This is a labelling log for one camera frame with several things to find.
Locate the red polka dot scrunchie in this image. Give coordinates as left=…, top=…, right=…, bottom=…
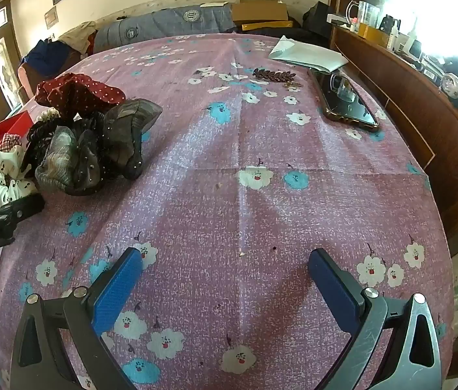
left=35, top=72, right=126, bottom=121

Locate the cardboard box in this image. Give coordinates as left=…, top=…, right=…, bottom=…
left=231, top=0, right=290, bottom=25

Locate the grey quilt storage bag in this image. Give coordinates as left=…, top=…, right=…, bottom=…
left=93, top=6, right=238, bottom=53

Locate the dark beaded scrunchie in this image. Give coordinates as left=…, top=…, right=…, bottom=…
left=34, top=116, right=111, bottom=196

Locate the clear measuring jug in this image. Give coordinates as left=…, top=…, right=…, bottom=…
left=346, top=0, right=378, bottom=30

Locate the flat yellow brown box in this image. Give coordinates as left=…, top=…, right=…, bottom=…
left=241, top=20, right=295, bottom=32

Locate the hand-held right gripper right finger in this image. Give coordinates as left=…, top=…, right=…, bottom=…
left=308, top=248, right=443, bottom=390

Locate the blue cloth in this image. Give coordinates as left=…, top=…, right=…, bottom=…
left=21, top=40, right=72, bottom=67

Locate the black ribbed hair band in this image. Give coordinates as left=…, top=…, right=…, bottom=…
left=20, top=120, right=76, bottom=171

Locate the black bag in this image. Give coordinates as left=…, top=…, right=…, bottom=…
left=302, top=1, right=336, bottom=40

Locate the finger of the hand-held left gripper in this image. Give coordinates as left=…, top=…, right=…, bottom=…
left=0, top=193, right=46, bottom=230

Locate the wooden sideboard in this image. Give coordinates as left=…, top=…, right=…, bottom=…
left=328, top=22, right=458, bottom=253

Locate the brown leaf hair clip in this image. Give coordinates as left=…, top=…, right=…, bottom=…
left=253, top=68, right=297, bottom=83

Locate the pink sofa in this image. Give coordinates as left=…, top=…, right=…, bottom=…
left=17, top=63, right=72, bottom=103

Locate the white paper envelope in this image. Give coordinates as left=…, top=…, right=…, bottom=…
left=269, top=36, right=350, bottom=72

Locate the pink floral bedsheet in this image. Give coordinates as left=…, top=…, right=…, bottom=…
left=0, top=32, right=457, bottom=390

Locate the grey mesh scrunchie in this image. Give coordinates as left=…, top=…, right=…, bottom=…
left=102, top=98, right=164, bottom=180

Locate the white polka dot scrunchie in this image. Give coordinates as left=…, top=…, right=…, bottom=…
left=0, top=146, right=40, bottom=211

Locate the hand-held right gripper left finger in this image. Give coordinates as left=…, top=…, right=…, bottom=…
left=10, top=247, right=144, bottom=390

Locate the beige cloth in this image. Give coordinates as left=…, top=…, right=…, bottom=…
left=59, top=21, right=97, bottom=56

